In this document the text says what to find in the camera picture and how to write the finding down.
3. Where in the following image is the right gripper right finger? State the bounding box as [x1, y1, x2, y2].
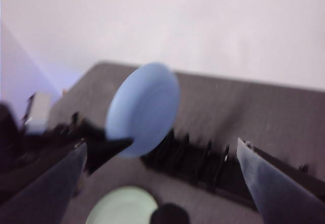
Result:
[237, 137, 325, 224]

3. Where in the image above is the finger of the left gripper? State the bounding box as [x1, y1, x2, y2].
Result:
[82, 117, 108, 140]
[85, 137, 135, 176]

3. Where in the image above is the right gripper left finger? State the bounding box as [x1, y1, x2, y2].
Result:
[0, 140, 87, 224]

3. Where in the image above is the blue round plate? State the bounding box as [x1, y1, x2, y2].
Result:
[105, 61, 181, 158]

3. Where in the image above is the pale green round plate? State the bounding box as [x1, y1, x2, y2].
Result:
[85, 185, 166, 224]

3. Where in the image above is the black plastic plate rack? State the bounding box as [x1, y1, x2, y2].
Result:
[139, 129, 258, 212]

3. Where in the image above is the pale grey camera box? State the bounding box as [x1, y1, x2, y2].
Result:
[24, 92, 52, 135]

